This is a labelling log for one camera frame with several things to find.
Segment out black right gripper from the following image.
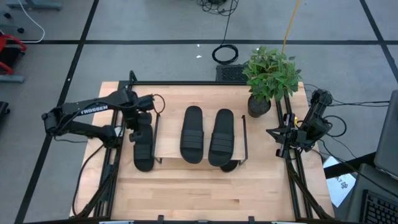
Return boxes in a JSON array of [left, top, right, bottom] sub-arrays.
[[266, 113, 307, 158]]

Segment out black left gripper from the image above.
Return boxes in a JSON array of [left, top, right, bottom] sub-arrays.
[[126, 95, 155, 143]]

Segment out black rubber slide sandal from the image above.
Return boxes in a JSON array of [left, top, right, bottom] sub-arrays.
[[219, 159, 239, 173], [208, 108, 235, 167], [133, 123, 155, 172], [179, 105, 205, 165]]

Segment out green potted plant black pot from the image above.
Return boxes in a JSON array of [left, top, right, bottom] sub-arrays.
[[241, 45, 302, 118]]

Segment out white paper sheet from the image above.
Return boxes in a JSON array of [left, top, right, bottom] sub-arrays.
[[322, 155, 357, 208]]

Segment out grey desk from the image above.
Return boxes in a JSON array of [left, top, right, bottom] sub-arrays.
[[345, 163, 398, 224]]

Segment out dark grey monitor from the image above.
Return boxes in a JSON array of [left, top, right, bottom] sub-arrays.
[[373, 89, 398, 182]]

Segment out black computer keyboard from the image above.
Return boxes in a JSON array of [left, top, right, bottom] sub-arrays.
[[360, 189, 398, 224]]

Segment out grey metal stand foot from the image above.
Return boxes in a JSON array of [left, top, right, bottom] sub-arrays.
[[6, 0, 63, 12], [0, 74, 25, 83]]

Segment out wooden shelf black metal frame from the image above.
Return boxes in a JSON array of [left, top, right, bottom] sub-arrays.
[[154, 112, 249, 166]]

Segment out black coiled cable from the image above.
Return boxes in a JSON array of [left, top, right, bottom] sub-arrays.
[[211, 44, 240, 66]]

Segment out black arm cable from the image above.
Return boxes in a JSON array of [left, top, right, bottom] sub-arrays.
[[303, 83, 391, 108], [71, 143, 108, 216]]

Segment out yellow hanging cable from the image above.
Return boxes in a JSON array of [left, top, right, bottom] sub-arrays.
[[280, 0, 302, 54]]

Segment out tangled black cables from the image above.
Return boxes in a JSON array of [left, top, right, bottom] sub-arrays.
[[196, 0, 241, 17]]

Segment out white cable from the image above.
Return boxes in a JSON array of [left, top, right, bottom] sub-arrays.
[[17, 0, 46, 44]]

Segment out red metal cart frame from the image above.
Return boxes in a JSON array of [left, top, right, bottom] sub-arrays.
[[0, 33, 28, 76]]

